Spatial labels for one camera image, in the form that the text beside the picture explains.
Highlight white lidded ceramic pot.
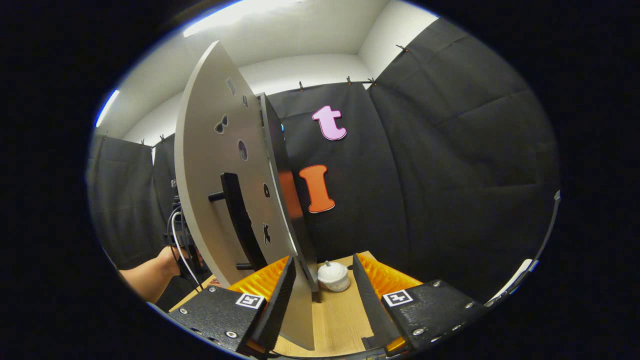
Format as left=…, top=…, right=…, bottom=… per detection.
left=317, top=260, right=351, bottom=293

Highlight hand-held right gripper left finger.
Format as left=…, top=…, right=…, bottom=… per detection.
left=167, top=256, right=297, bottom=357

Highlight grey cabinet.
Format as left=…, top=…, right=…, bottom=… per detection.
left=257, top=92, right=321, bottom=303

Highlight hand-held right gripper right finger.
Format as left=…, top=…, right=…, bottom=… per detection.
left=352, top=253, right=488, bottom=353

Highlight grey curved strip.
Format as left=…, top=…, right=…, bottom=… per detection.
left=484, top=190, right=562, bottom=308

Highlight black cabinet door handle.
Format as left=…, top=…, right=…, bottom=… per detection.
left=208, top=172, right=268, bottom=272

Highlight black backdrop cloth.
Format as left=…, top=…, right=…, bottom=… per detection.
left=86, top=17, right=561, bottom=311

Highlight white cable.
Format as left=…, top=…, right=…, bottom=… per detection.
left=170, top=206, right=203, bottom=292

